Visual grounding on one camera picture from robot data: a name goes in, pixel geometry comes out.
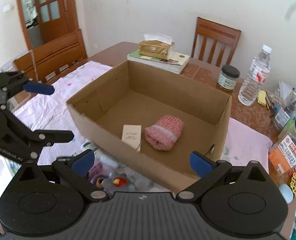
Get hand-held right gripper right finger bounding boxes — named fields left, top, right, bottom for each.
left=176, top=151, right=270, bottom=203

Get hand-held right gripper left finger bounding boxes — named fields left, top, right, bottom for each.
left=13, top=149, right=109, bottom=203

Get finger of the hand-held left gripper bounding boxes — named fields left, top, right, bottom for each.
left=0, top=71, right=55, bottom=105
left=5, top=110, right=75, bottom=160

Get purple knitted item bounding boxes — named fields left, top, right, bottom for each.
left=88, top=162, right=104, bottom=180

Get white tube with green label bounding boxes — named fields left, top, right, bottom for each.
left=81, top=142, right=120, bottom=170

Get grey toy with red spot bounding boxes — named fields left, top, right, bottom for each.
left=101, top=171, right=139, bottom=195

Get brown cardboard box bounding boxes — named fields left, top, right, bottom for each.
left=66, top=59, right=232, bottom=193

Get pink floral tablecloth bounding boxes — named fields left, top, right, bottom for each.
left=0, top=60, right=273, bottom=198

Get pink knitted sock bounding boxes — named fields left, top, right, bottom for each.
left=144, top=115, right=184, bottom=151

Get beige paper tag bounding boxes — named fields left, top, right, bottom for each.
left=121, top=124, right=142, bottom=153

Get wooden door with glass panes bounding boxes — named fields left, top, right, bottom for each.
left=14, top=0, right=81, bottom=51

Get orange snack box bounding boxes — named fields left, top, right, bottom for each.
left=268, top=127, right=296, bottom=175

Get yellow sticky notes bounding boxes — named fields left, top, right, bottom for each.
left=257, top=91, right=268, bottom=108

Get glass jar with black lid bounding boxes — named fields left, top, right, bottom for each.
left=217, top=65, right=240, bottom=89

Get light blue oval case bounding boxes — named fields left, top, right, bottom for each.
left=279, top=184, right=294, bottom=204

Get loose pencils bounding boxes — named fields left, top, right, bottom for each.
left=265, top=92, right=276, bottom=111

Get clear plastic water bottle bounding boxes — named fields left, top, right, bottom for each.
left=238, top=44, right=272, bottom=106

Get thick beige cover book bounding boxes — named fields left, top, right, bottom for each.
left=127, top=50, right=190, bottom=74

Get clear pen cup with pens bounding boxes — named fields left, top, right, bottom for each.
left=272, top=81, right=296, bottom=132

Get wooden slatted chair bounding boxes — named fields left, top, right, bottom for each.
left=192, top=17, right=242, bottom=67

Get gold tissue pack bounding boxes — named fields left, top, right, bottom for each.
left=138, top=32, right=175, bottom=60

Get metal chain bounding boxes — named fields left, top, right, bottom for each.
left=31, top=50, right=42, bottom=83

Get wooden chair with metal chain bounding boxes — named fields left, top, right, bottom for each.
left=12, top=29, right=88, bottom=85

